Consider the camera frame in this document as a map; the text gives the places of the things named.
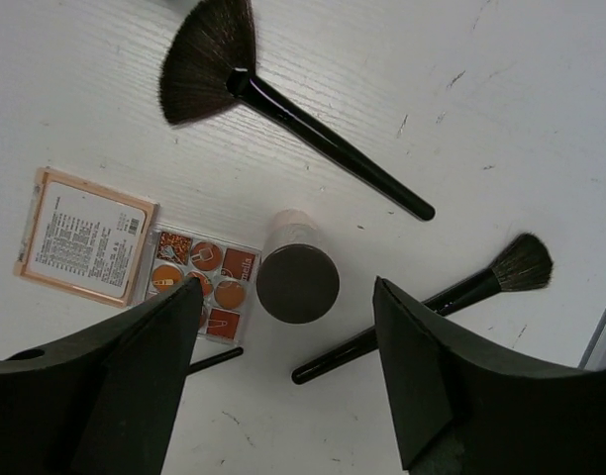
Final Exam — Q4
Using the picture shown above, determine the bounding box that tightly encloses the black fan makeup brush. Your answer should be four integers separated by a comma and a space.
158, 0, 436, 222

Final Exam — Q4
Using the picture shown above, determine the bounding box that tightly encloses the peach compact with label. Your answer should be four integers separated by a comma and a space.
13, 167, 158, 308

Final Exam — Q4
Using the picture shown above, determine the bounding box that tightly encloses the jar with grey lid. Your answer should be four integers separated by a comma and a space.
255, 209, 340, 325

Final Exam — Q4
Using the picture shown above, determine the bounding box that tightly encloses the nine colour eyeshadow palette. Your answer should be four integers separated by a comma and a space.
135, 225, 261, 345

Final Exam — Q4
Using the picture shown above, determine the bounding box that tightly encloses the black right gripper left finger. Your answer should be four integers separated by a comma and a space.
0, 277, 203, 474

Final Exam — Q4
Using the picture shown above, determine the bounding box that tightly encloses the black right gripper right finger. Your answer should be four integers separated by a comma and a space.
372, 278, 606, 474

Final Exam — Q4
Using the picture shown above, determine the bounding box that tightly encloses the thin black makeup brush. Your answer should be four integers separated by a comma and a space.
187, 346, 245, 375

